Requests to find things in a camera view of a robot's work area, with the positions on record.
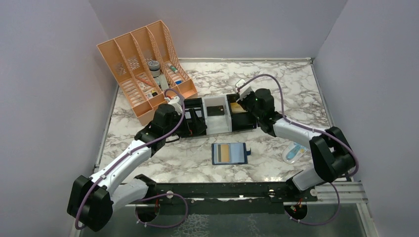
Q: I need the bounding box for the blue leather card holder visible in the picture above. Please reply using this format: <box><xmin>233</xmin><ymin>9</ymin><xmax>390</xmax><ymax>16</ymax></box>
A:
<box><xmin>211</xmin><ymin>142</ymin><xmax>251</xmax><ymax>165</ymax></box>

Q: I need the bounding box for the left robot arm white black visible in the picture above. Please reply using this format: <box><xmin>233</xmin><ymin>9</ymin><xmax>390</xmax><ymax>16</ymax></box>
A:
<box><xmin>67</xmin><ymin>99</ymin><xmax>186</xmax><ymax>232</ymax></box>

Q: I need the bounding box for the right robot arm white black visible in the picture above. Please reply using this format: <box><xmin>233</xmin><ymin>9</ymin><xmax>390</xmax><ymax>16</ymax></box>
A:
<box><xmin>237</xmin><ymin>88</ymin><xmax>357</xmax><ymax>194</ymax></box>

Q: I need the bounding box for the black credit card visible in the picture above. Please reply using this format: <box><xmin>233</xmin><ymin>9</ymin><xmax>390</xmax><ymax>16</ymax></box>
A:
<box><xmin>206</xmin><ymin>105</ymin><xmax>225</xmax><ymax>117</ymax></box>

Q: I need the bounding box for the white plastic bin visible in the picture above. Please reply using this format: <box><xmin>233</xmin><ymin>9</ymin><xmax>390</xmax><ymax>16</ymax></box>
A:
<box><xmin>202</xmin><ymin>95</ymin><xmax>232</xmax><ymax>135</ymax></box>

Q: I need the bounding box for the left black plastic bin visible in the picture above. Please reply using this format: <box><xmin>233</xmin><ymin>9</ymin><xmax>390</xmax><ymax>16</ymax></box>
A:
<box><xmin>176</xmin><ymin>98</ymin><xmax>207</xmax><ymax>138</ymax></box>

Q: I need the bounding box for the black plastic bin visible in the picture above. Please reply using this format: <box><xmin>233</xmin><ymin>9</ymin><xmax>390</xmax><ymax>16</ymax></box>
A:
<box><xmin>226</xmin><ymin>94</ymin><xmax>257</xmax><ymax>132</ymax></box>
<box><xmin>176</xmin><ymin>98</ymin><xmax>207</xmax><ymax>138</ymax></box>

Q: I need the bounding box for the right black plastic bin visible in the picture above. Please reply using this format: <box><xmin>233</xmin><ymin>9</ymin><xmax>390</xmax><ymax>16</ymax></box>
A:
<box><xmin>226</xmin><ymin>94</ymin><xmax>257</xmax><ymax>132</ymax></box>

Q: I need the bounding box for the orange pencil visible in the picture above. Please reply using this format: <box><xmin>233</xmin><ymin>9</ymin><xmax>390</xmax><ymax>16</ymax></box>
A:
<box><xmin>135</xmin><ymin>76</ymin><xmax>155</xmax><ymax>87</ymax></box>

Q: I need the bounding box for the green white marker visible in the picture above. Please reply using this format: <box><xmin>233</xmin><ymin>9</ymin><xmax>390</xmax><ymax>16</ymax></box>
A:
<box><xmin>168</xmin><ymin>64</ymin><xmax>178</xmax><ymax>74</ymax></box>

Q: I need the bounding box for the grey round tape roll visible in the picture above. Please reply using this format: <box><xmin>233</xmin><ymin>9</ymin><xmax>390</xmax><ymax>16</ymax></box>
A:
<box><xmin>147</xmin><ymin>60</ymin><xmax>161</xmax><ymax>78</ymax></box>

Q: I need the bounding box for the clear blue plastic case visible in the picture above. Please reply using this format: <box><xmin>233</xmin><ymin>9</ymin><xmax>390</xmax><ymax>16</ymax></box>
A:
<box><xmin>282</xmin><ymin>142</ymin><xmax>309</xmax><ymax>164</ymax></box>

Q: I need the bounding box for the orange plastic file organizer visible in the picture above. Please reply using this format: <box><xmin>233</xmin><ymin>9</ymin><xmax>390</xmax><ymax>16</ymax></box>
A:
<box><xmin>97</xmin><ymin>20</ymin><xmax>198</xmax><ymax>125</ymax></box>

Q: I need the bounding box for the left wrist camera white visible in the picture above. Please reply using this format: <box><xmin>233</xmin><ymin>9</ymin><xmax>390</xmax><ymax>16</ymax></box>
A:
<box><xmin>165</xmin><ymin>96</ymin><xmax>182</xmax><ymax>115</ymax></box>

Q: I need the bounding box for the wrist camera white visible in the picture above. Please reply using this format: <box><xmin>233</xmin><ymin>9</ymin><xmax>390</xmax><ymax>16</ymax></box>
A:
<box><xmin>165</xmin><ymin>96</ymin><xmax>182</xmax><ymax>115</ymax></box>
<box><xmin>234</xmin><ymin>79</ymin><xmax>253</xmax><ymax>100</ymax></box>

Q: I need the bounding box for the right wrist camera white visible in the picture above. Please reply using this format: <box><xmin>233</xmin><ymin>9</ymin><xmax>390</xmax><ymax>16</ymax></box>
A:
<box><xmin>234</xmin><ymin>79</ymin><xmax>253</xmax><ymax>100</ymax></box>

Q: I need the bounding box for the black metal base rail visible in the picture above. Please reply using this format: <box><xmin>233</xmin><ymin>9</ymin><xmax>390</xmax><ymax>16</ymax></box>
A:
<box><xmin>135</xmin><ymin>182</ymin><xmax>317</xmax><ymax>217</ymax></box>

